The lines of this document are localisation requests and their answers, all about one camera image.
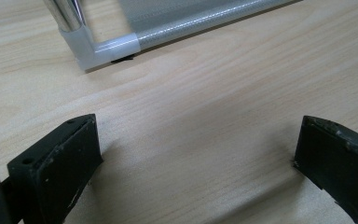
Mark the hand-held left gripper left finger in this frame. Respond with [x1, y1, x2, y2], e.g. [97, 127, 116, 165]
[7, 113, 103, 224]

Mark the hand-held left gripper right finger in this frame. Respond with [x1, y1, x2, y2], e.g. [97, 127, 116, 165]
[293, 115, 358, 224]

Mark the metal rack with white joints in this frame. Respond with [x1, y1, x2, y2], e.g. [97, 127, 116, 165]
[42, 0, 304, 72]

